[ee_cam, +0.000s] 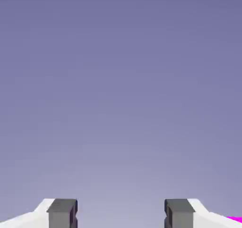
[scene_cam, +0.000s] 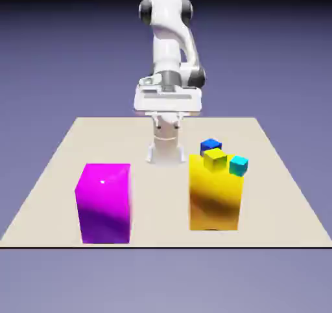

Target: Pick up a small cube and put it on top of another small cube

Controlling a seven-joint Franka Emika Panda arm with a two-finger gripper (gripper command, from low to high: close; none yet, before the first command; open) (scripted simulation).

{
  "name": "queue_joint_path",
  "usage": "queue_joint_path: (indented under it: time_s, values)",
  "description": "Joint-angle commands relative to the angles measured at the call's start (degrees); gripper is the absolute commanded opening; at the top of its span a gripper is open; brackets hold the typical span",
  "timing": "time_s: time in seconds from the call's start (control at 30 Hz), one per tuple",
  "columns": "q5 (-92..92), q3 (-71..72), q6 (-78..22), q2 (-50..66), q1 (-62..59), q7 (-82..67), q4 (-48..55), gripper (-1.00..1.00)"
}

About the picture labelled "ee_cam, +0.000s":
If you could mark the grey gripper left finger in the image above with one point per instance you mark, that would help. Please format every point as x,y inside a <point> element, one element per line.
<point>60,214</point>

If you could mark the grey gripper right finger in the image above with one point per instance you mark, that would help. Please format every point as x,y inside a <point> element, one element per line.
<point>179,214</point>

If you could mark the large magenta box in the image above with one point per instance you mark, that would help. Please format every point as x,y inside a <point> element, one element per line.
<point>236,219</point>

